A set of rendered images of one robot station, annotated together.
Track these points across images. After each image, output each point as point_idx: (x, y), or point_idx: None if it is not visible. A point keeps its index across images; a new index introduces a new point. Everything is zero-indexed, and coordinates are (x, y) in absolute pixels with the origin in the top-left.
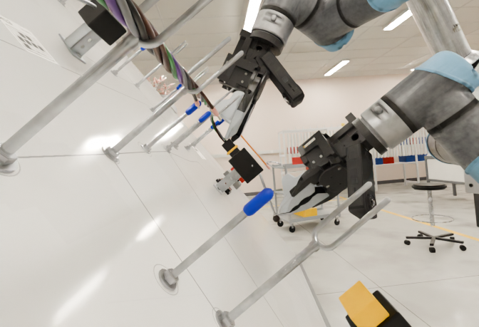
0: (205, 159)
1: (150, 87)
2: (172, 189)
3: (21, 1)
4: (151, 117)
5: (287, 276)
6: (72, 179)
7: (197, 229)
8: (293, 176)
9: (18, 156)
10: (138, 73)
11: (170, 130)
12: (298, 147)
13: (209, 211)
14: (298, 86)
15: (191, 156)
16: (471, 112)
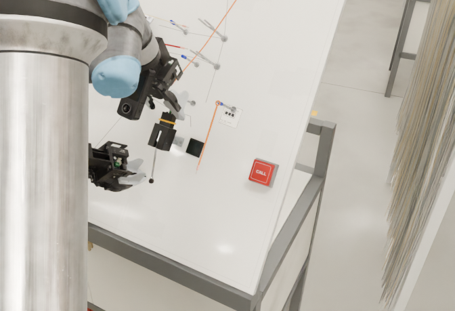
0: (231, 127)
1: (302, 32)
2: (102, 101)
3: None
4: None
5: (139, 205)
6: None
7: (91, 116)
8: (131, 160)
9: None
10: (316, 9)
11: (198, 85)
12: (126, 145)
13: (117, 125)
14: (119, 104)
15: (186, 109)
16: None
